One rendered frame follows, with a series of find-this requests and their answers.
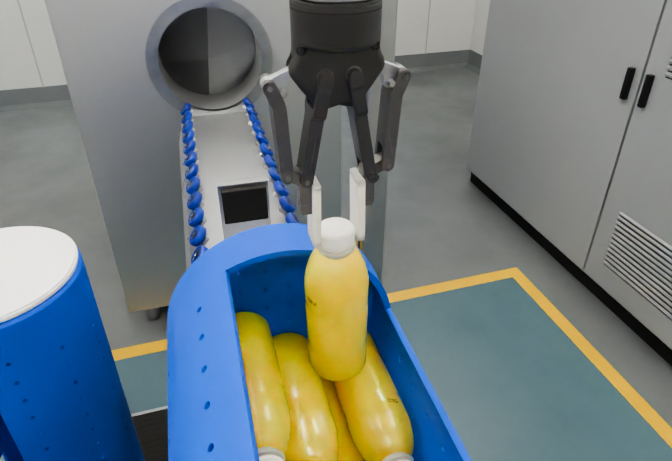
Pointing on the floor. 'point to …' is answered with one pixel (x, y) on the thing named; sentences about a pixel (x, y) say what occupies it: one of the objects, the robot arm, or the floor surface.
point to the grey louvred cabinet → (584, 124)
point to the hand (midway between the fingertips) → (336, 209)
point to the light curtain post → (374, 230)
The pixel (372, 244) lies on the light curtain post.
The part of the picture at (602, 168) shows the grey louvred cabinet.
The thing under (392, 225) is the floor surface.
